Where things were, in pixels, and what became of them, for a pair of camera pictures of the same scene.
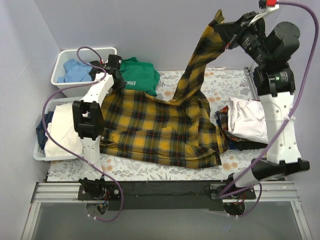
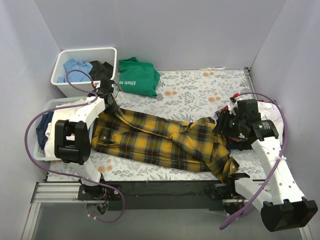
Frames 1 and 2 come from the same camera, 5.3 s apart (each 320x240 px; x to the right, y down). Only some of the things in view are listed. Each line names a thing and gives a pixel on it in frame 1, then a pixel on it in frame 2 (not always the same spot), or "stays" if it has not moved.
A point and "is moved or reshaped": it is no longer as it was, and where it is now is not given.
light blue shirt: x=75 y=71 stays
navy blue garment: x=42 y=137 stays
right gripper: x=230 y=32 to x=222 y=124
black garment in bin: x=95 y=70 stays
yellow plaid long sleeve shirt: x=143 y=129 is moved or reshaped
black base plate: x=170 y=195 stays
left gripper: x=117 y=78 to x=111 y=105
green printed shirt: x=139 y=76 stays
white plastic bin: x=86 y=56 stays
